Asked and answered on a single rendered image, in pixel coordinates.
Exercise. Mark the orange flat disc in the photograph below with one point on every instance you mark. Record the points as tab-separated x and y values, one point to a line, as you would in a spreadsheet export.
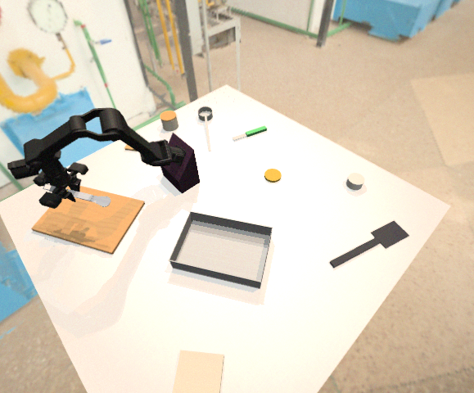
272	175

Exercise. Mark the beige rectangular block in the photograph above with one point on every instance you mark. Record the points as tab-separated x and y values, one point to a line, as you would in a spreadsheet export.
198	372

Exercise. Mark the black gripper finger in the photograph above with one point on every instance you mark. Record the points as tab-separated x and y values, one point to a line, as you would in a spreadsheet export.
76	186
69	196

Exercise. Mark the grey cylinder with orange lid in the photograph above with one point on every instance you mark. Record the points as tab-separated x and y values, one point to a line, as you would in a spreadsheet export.
169	120

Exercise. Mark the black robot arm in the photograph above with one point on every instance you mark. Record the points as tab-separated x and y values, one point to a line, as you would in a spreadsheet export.
44	154

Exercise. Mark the light wooden board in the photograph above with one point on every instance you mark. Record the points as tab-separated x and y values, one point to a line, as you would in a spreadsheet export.
88	224

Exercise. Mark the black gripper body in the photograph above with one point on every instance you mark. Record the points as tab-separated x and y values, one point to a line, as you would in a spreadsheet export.
62	180

